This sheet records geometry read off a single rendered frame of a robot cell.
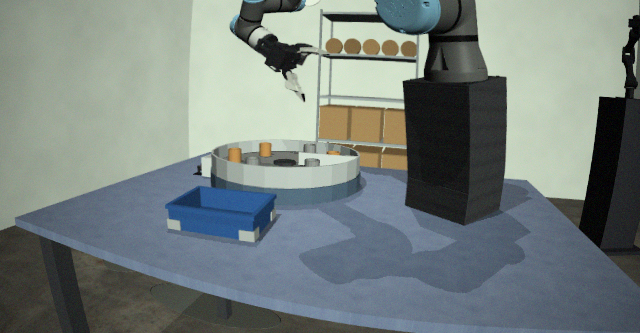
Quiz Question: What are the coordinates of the blue crate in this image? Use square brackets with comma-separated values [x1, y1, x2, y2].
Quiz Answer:
[165, 186, 276, 242]

